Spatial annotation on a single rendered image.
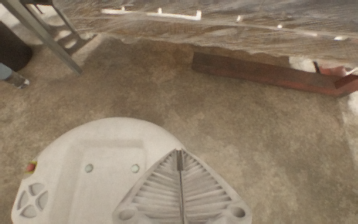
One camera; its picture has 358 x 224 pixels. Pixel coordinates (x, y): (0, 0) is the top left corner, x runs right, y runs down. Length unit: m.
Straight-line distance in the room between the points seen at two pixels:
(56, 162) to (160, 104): 0.59
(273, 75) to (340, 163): 0.68
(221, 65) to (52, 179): 0.99
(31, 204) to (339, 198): 1.39
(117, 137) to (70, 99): 0.72
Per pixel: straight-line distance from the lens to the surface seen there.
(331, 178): 1.22
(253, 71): 1.07
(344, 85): 1.36
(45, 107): 1.25
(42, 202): 0.61
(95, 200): 0.58
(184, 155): 0.17
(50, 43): 1.08
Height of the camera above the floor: 0.81
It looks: 68 degrees down
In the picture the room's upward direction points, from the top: 3 degrees clockwise
